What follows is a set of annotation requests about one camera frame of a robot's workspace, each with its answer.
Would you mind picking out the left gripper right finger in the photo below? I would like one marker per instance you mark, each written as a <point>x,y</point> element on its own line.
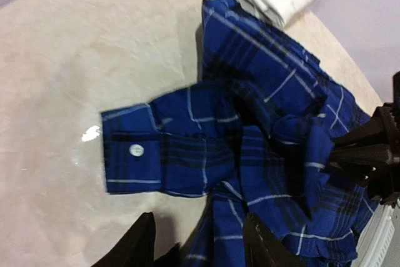
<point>262,248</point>

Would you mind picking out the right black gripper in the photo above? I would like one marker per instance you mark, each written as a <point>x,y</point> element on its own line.
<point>369,154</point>

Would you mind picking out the aluminium front rail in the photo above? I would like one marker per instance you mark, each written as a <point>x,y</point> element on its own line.
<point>376,238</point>

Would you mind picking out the blue plaid shirt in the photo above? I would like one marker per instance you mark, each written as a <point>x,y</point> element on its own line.
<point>255,136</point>

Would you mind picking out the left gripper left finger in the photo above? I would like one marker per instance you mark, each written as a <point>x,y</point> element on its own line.
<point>136,247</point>

